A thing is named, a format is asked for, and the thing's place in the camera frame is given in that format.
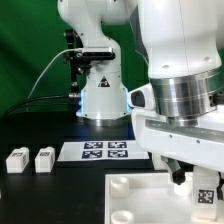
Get white cable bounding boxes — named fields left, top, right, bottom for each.
left=27, top=48, right=84, bottom=100

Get white tag sheet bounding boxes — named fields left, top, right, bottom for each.
left=58, top=140, right=149, bottom=162

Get black camera stand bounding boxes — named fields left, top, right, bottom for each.
left=63, top=29, right=115, bottom=112

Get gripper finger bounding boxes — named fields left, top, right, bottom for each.
left=216, top=172, right=224, bottom=200

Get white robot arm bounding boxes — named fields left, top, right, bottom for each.
left=125, top=0, right=224, bottom=199

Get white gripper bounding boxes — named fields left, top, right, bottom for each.
left=132, top=108, right=224, bottom=185

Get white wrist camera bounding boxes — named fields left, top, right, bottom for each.
left=127, top=84, right=155, bottom=111

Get white square tabletop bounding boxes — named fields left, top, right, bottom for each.
left=104, top=171, right=224, bottom=224

